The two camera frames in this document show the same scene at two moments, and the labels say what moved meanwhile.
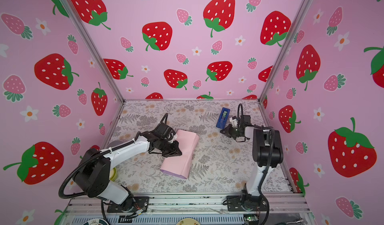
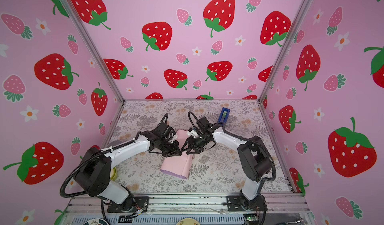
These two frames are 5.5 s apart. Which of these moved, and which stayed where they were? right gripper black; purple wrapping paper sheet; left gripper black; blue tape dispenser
Moved: right gripper black
Stayed: purple wrapping paper sheet; left gripper black; blue tape dispenser
